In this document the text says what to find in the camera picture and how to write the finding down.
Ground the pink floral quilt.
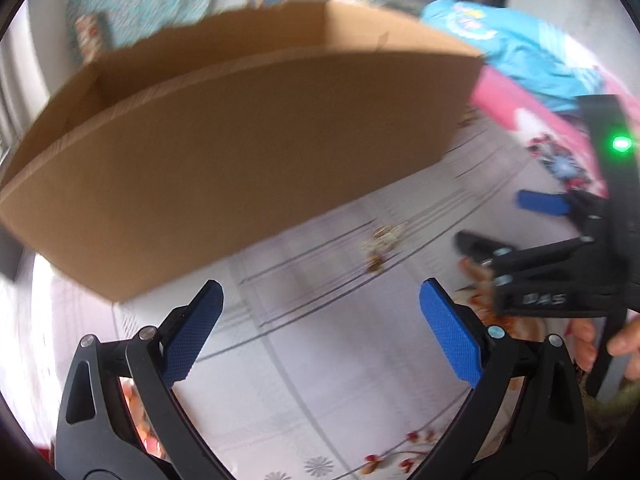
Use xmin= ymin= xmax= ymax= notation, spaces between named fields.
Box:
xmin=470 ymin=67 xmax=640 ymax=201

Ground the floral tablecloth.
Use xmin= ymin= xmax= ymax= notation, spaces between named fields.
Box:
xmin=25 ymin=110 xmax=608 ymax=480

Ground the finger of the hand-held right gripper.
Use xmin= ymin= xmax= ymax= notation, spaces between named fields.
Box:
xmin=455 ymin=230 xmax=608 ymax=286
xmin=516 ymin=189 xmax=608 ymax=233

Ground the teal floral wall cloth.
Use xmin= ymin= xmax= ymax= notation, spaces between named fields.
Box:
xmin=67 ymin=0 xmax=221 ymax=51

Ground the person's right forearm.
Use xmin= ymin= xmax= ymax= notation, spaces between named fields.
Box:
xmin=580 ymin=352 xmax=640 ymax=456

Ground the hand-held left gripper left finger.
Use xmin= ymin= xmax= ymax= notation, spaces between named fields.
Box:
xmin=54 ymin=280 xmax=236 ymax=480

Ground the tall orange patterned carton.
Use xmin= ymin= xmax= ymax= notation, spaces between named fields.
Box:
xmin=75 ymin=12 xmax=111 ymax=63

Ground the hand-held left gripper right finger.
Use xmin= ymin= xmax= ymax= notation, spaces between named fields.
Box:
xmin=407 ymin=278 xmax=587 ymax=480

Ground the brown cardboard box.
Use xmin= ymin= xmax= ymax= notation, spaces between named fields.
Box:
xmin=0 ymin=0 xmax=485 ymax=303

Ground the blue blanket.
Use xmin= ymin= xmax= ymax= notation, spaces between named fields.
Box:
xmin=419 ymin=0 xmax=616 ymax=113

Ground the person's right hand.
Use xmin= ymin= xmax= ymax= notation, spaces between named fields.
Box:
xmin=567 ymin=310 xmax=640 ymax=371

